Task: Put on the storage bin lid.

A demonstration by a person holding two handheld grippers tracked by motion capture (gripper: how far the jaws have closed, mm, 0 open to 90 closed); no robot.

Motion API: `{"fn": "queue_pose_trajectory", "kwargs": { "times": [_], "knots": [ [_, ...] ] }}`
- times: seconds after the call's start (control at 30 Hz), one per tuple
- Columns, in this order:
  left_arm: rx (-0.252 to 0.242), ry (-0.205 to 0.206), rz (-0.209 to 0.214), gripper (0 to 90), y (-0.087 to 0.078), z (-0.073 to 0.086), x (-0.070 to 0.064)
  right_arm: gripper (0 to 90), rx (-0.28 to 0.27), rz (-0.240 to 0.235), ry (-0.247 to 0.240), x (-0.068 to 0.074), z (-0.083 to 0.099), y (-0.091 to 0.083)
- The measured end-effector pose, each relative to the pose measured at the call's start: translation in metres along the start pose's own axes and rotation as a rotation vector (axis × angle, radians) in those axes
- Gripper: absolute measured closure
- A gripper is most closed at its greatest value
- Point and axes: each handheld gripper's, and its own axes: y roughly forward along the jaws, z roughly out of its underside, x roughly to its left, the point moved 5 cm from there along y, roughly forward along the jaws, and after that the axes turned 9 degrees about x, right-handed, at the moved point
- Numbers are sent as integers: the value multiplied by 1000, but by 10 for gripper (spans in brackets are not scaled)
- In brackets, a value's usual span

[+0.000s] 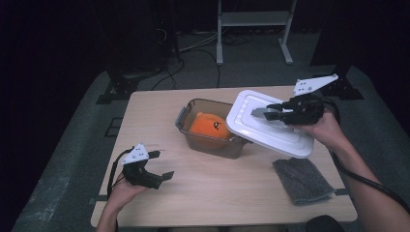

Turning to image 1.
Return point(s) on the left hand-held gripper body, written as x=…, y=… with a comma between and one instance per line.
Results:
x=140, y=175

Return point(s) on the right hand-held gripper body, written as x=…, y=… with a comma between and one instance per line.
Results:
x=304, y=111

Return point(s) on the brown transparent storage box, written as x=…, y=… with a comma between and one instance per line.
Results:
x=206, y=146

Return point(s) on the orange plush toy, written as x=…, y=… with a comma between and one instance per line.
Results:
x=209, y=127

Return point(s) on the grey fuzzy cloth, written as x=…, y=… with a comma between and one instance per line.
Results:
x=303, y=180

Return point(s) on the person's left hand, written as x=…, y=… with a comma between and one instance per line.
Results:
x=124, y=193

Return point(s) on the person's right hand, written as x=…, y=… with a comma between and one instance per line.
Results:
x=325, y=132

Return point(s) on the black stand base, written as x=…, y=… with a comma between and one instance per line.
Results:
x=348, y=92
x=119, y=90

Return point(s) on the black tape strip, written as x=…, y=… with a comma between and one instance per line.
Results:
x=341, y=192
x=96, y=199

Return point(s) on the white metal stand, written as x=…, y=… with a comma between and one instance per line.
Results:
x=254, y=18

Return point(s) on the black square floor frame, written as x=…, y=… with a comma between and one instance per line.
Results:
x=111, y=127

